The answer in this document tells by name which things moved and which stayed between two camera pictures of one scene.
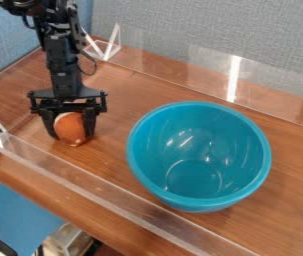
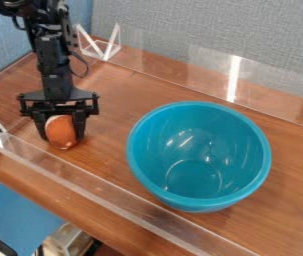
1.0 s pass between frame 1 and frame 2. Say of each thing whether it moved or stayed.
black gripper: moved
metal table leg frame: stayed
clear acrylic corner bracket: stayed
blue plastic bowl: stayed
